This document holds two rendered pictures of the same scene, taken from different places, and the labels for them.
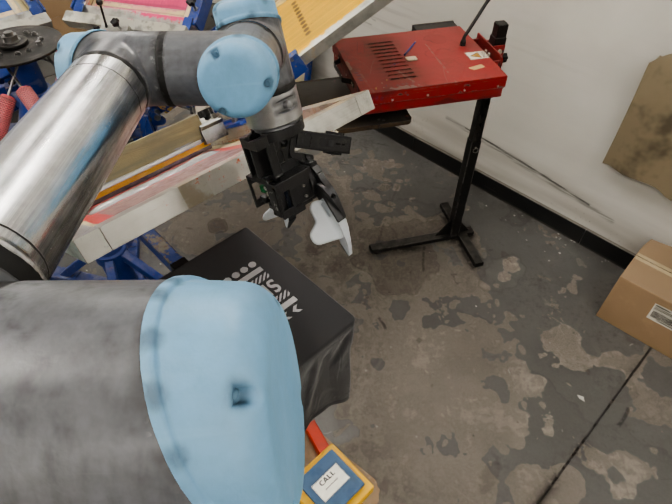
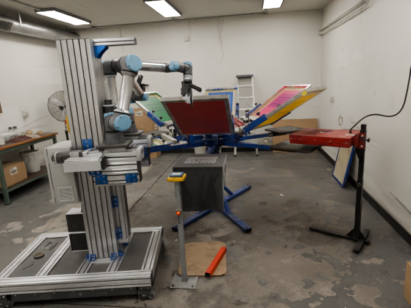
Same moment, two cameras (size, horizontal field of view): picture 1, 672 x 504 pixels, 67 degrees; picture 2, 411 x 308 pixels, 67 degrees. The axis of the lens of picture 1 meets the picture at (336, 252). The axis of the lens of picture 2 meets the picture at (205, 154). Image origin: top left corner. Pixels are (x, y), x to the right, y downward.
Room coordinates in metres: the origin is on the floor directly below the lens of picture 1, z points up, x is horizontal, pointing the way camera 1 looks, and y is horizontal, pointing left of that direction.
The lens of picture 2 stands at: (-0.88, -2.01, 1.68)
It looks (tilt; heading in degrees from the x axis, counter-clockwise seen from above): 13 degrees down; 52
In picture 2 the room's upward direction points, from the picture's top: 3 degrees counter-clockwise
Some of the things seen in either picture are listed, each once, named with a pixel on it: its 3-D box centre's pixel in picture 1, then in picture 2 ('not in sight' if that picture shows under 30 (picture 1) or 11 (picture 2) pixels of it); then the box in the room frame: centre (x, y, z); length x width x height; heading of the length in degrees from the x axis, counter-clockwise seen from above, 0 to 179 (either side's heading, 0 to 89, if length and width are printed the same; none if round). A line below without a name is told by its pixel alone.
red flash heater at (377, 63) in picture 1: (418, 66); (326, 137); (1.96, -0.33, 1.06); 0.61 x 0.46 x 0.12; 104
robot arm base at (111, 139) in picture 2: not in sight; (114, 136); (-0.01, 0.23, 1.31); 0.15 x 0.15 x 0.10
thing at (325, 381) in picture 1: (294, 407); (198, 189); (0.65, 0.11, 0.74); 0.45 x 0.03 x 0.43; 134
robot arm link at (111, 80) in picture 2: not in sight; (112, 90); (0.22, 0.74, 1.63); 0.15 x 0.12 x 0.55; 119
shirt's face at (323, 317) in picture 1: (233, 312); (200, 160); (0.82, 0.27, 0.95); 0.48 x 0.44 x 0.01; 44
